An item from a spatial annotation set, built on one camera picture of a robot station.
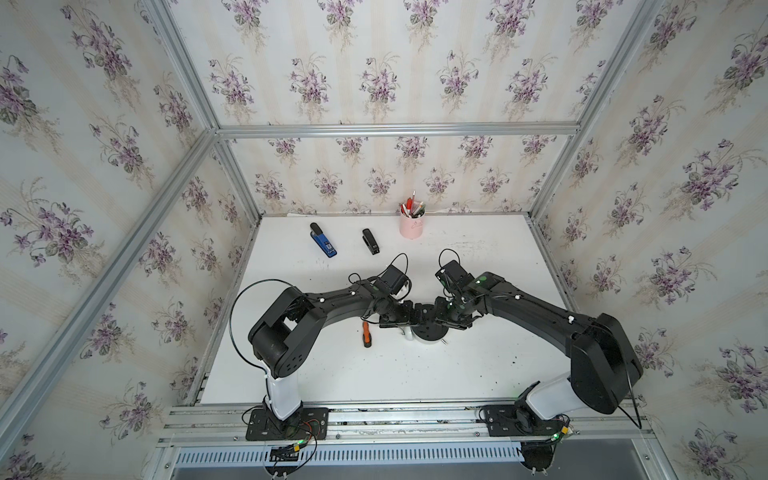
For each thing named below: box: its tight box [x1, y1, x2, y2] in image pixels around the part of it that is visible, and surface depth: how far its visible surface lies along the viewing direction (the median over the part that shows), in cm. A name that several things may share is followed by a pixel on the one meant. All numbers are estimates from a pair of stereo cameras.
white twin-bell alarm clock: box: [404, 324, 449, 344], surface depth 86 cm
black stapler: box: [362, 228, 380, 255], surface depth 110 cm
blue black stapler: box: [310, 222, 337, 258], surface depth 112 cm
